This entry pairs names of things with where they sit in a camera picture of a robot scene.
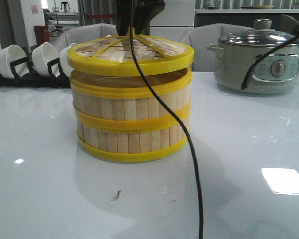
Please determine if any grey chair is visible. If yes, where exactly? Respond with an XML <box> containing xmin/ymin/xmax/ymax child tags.
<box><xmin>52</xmin><ymin>23</ymin><xmax>118</xmax><ymax>52</ymax></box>
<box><xmin>180</xmin><ymin>23</ymin><xmax>250</xmax><ymax>72</ymax></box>

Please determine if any white bowl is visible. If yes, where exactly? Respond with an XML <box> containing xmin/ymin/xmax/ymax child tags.
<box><xmin>0</xmin><ymin>45</ymin><xmax>26</xmax><ymax>79</ymax></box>
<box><xmin>32</xmin><ymin>42</ymin><xmax>59</xmax><ymax>77</ymax></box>
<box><xmin>59</xmin><ymin>43</ymin><xmax>77</xmax><ymax>78</ymax></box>

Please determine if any grey chair right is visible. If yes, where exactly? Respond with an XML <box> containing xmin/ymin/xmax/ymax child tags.
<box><xmin>180</xmin><ymin>23</ymin><xmax>250</xmax><ymax>72</ymax></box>

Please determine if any black plastic dish rack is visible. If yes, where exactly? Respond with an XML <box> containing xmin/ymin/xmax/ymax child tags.
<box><xmin>0</xmin><ymin>57</ymin><xmax>71</xmax><ymax>88</ymax></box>

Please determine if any woven bamboo steamer lid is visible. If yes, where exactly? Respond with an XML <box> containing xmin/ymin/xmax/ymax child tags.
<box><xmin>67</xmin><ymin>35</ymin><xmax>194</xmax><ymax>77</ymax></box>

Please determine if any white refrigerator in background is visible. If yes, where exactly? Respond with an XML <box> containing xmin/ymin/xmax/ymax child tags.
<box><xmin>149</xmin><ymin>0</ymin><xmax>196</xmax><ymax>41</ymax></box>

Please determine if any black cable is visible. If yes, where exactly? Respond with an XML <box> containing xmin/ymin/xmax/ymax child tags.
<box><xmin>129</xmin><ymin>0</ymin><xmax>299</xmax><ymax>239</ymax></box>

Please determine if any white bowl far left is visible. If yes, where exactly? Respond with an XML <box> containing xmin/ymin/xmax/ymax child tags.
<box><xmin>0</xmin><ymin>45</ymin><xmax>26</xmax><ymax>79</ymax></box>

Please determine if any grey chair left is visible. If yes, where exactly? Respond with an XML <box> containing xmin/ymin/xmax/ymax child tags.
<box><xmin>52</xmin><ymin>23</ymin><xmax>118</xmax><ymax>52</ymax></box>

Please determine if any glass pot lid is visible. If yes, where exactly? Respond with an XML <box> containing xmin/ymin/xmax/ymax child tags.
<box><xmin>218</xmin><ymin>18</ymin><xmax>295</xmax><ymax>47</ymax></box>

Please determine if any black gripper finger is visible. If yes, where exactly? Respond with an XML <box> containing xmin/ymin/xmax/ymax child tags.
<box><xmin>133</xmin><ymin>0</ymin><xmax>165</xmax><ymax>34</ymax></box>
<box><xmin>116</xmin><ymin>0</ymin><xmax>132</xmax><ymax>36</ymax></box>

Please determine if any grey-green electric cooking pot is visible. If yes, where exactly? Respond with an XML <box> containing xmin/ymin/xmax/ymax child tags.
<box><xmin>207</xmin><ymin>43</ymin><xmax>299</xmax><ymax>94</ymax></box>

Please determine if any red cabinet in background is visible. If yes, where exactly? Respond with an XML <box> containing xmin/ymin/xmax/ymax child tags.
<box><xmin>34</xmin><ymin>25</ymin><xmax>50</xmax><ymax>46</ymax></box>

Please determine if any bamboo steamer tray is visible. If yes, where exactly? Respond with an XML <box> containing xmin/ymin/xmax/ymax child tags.
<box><xmin>77</xmin><ymin>116</ymin><xmax>187</xmax><ymax>163</ymax></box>
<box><xmin>70</xmin><ymin>68</ymin><xmax>192</xmax><ymax>133</ymax></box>

